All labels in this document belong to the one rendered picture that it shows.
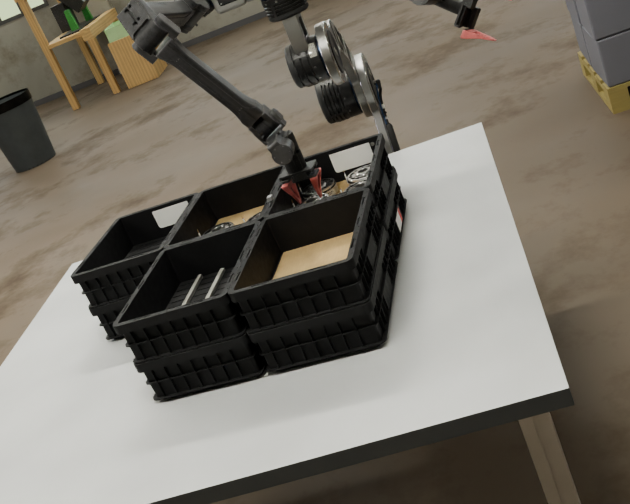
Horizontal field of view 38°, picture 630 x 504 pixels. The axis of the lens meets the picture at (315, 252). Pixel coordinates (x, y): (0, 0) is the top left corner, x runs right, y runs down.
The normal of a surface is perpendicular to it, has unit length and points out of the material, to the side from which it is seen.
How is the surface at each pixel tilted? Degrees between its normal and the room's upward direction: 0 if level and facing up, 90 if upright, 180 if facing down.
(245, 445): 0
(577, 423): 0
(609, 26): 90
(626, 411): 0
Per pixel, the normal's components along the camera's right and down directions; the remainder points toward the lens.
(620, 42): -0.07, 0.43
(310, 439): -0.36, -0.85
